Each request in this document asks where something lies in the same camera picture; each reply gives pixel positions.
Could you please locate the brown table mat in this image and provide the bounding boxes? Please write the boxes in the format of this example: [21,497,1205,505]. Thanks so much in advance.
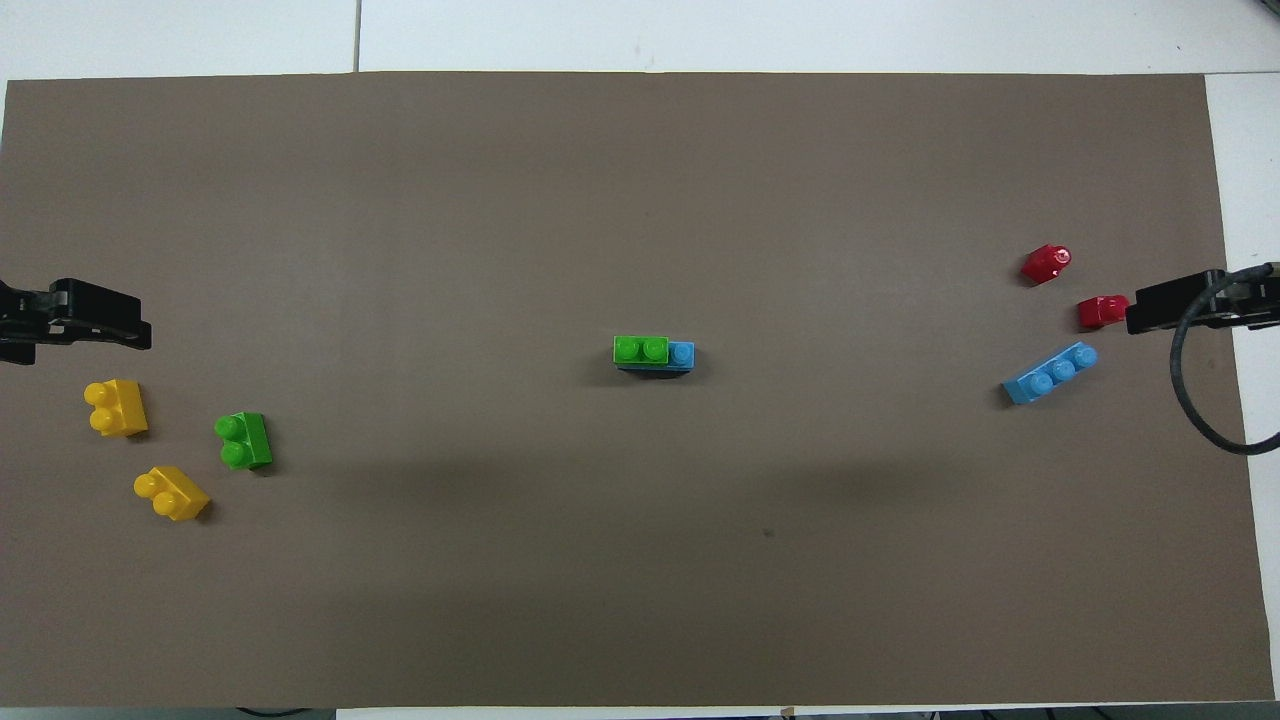
[0,71,1277,712]

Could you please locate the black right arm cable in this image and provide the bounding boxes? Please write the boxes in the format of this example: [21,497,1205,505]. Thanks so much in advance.
[1173,262,1280,457]

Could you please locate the blue three-stud block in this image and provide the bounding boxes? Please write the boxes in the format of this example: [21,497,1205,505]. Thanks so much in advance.
[616,341,696,375]
[1001,341,1099,406]

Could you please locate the red one-stud block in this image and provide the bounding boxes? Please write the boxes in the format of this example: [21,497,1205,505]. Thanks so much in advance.
[1020,243,1073,287]
[1077,295,1131,330]

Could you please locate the yellow two-stud block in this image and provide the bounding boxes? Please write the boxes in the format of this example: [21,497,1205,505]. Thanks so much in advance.
[133,465,212,523]
[83,378,150,439]

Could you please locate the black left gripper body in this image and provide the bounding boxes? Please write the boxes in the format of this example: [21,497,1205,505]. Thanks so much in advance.
[0,281,53,366]

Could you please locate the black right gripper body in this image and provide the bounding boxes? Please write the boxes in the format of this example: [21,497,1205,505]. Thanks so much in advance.
[1222,262,1280,331]

